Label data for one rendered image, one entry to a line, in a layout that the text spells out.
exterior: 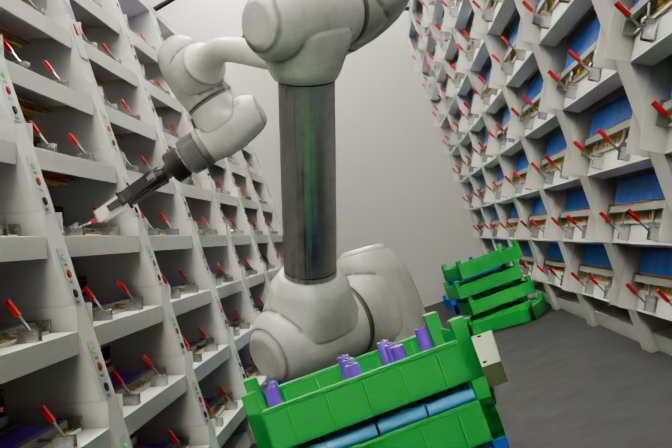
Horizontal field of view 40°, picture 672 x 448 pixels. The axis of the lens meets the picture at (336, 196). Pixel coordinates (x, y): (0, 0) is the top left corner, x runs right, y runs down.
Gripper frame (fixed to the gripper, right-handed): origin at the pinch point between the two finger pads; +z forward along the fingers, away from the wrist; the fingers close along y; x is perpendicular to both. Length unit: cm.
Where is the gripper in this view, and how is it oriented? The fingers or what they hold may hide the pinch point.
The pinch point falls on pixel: (110, 209)
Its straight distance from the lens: 218.4
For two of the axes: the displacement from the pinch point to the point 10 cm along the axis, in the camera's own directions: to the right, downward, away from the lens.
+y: 0.5, 0.4, 10.0
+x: -5.6, -8.3, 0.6
